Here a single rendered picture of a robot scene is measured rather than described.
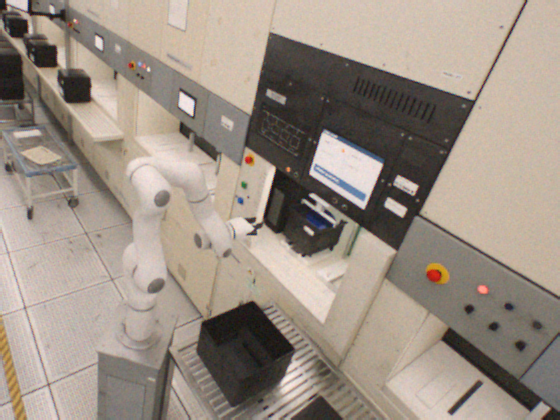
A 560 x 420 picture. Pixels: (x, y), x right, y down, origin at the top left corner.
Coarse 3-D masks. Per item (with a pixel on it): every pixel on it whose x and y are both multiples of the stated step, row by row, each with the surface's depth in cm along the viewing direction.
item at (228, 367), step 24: (240, 312) 168; (216, 336) 167; (240, 336) 171; (264, 336) 166; (216, 360) 148; (240, 360) 161; (264, 360) 163; (288, 360) 151; (240, 384) 137; (264, 384) 150
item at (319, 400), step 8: (312, 400) 141; (320, 400) 141; (304, 408) 138; (312, 408) 138; (320, 408) 139; (328, 408) 139; (296, 416) 135; (304, 416) 135; (312, 416) 136; (320, 416) 136; (328, 416) 137; (336, 416) 137
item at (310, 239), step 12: (300, 204) 209; (312, 204) 214; (324, 204) 193; (288, 216) 207; (300, 216) 200; (324, 216) 198; (288, 228) 209; (300, 228) 201; (312, 228) 194; (324, 228) 192; (336, 228) 199; (300, 240) 203; (312, 240) 196; (324, 240) 198; (336, 240) 206; (312, 252) 197
